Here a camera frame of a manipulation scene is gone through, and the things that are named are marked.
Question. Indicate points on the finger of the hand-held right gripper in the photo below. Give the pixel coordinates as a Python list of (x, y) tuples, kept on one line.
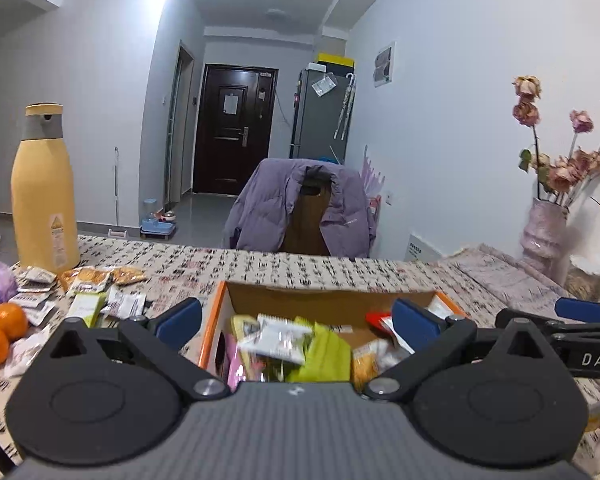
[(540, 324), (580, 310)]

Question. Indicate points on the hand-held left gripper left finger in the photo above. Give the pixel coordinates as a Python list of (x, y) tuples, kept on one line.
[(180, 317)]

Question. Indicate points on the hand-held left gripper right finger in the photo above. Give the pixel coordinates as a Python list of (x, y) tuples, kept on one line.
[(415, 322)]

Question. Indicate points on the pile of assorted snacks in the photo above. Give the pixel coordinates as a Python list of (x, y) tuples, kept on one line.
[(375, 362)]

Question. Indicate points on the pink snack packet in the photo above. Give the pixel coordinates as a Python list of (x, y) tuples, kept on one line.
[(234, 360)]

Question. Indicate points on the orange cardboard box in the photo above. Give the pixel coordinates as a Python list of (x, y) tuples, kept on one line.
[(330, 305)]

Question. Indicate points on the large green snack packet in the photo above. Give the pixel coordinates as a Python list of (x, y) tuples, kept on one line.
[(325, 355)]

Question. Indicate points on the white snack packet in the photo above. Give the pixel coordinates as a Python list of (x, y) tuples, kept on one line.
[(37, 275), (125, 302), (40, 312), (275, 335), (22, 355)]

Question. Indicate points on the clear container with white lid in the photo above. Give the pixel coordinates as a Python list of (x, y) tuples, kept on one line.
[(587, 285)]

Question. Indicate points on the pink patterned cloth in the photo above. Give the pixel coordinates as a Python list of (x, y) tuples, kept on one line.
[(505, 280)]

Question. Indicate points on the orange coloured snack packet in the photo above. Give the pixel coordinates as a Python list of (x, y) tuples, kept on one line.
[(127, 275), (85, 277)]

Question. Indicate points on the pink ceramic vase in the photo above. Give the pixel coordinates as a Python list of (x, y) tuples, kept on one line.
[(545, 240)]

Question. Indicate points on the small green snack packet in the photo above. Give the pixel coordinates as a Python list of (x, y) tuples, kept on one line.
[(85, 307)]

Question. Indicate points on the pet food bowl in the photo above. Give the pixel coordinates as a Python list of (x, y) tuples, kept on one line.
[(168, 217)]

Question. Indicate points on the small white stand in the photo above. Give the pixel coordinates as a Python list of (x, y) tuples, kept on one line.
[(117, 233)]

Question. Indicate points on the pet water dispenser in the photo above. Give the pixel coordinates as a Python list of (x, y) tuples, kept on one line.
[(150, 210)]

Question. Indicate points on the dried pink rose bouquet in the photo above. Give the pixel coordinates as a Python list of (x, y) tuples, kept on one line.
[(562, 172)]

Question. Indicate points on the purple padded jacket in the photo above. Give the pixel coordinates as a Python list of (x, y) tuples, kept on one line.
[(265, 200)]

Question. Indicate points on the wooden chair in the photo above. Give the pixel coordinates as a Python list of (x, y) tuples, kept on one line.
[(305, 225)]

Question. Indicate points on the white mop pole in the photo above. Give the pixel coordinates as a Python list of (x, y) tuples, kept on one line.
[(116, 185)]

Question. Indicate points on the dark brown entrance door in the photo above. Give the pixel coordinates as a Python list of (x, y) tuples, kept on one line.
[(215, 160)]

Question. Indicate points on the yellow bottle with grey cap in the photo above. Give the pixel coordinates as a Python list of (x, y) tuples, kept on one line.
[(45, 200)]

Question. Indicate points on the grey interior door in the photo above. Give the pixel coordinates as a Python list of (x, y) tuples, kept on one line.
[(180, 135)]

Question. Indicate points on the white paper notice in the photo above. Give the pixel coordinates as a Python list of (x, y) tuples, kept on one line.
[(230, 105)]

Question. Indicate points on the grey refrigerator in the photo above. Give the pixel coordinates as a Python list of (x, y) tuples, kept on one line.
[(315, 125)]

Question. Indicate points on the white folded umbrella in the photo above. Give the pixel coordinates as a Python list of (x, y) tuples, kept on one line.
[(347, 100)]

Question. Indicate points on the clear plastic bag on refrigerator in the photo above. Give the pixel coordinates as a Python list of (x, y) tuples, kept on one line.
[(324, 85)]

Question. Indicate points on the yellow and black box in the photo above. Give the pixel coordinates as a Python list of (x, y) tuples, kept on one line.
[(336, 58)]

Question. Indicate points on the white wall heater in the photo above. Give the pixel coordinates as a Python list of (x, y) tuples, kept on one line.
[(422, 247)]

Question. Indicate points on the white wall socket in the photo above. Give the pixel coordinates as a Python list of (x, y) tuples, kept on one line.
[(389, 196)]

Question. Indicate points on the wall poster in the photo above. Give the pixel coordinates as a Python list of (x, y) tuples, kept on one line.
[(384, 65)]

